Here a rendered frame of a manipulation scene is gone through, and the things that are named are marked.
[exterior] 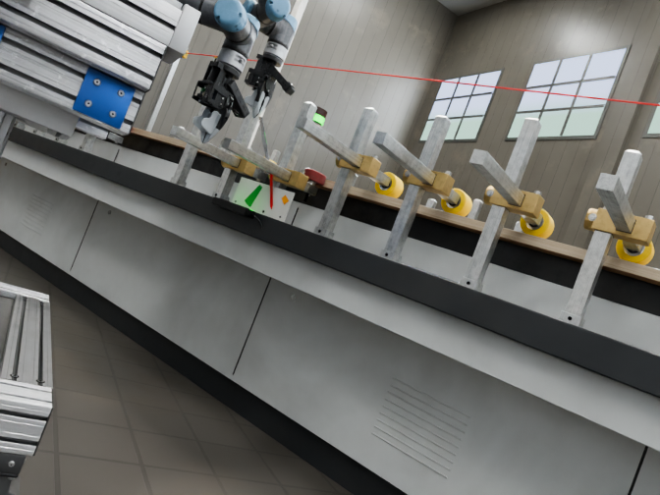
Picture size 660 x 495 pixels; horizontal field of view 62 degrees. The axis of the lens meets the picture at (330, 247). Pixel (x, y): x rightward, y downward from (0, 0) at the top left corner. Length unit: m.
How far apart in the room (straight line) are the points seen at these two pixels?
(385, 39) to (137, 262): 8.44
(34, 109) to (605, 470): 1.49
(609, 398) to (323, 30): 9.03
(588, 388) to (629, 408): 0.08
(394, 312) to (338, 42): 8.72
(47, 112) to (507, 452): 1.35
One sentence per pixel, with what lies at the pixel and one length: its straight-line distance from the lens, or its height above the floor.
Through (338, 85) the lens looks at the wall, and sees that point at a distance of 9.93.
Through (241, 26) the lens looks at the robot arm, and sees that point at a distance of 1.51.
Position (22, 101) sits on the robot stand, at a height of 0.71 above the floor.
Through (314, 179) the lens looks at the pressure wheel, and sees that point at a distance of 1.88.
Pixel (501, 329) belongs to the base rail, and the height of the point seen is 0.63.
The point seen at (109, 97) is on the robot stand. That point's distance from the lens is 1.16.
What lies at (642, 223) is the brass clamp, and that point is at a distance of 1.37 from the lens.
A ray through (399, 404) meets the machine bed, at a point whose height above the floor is 0.32.
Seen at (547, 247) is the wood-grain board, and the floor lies 0.88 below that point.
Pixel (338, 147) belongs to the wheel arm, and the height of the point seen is 0.94.
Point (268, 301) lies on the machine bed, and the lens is 2.03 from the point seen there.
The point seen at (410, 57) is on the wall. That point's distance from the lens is 10.78.
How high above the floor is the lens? 0.63
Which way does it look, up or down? 1 degrees up
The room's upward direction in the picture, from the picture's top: 21 degrees clockwise
